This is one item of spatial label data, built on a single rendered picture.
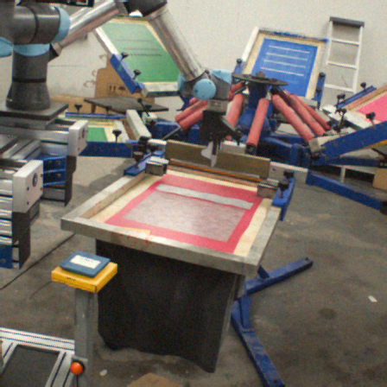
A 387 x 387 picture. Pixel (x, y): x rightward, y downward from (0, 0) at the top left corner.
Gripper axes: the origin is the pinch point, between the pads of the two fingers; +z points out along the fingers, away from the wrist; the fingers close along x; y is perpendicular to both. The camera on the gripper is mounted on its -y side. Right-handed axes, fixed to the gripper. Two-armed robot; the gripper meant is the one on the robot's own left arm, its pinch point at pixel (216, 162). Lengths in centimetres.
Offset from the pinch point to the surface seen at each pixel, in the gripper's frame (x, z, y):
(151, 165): 7.3, 3.8, 23.1
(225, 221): 32.0, 9.7, -12.6
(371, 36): -408, -56, -65
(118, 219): 49, 10, 17
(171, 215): 36.8, 9.7, 4.3
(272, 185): 2.7, 3.7, -23.0
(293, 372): -25, 106, -48
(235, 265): 65, 8, -23
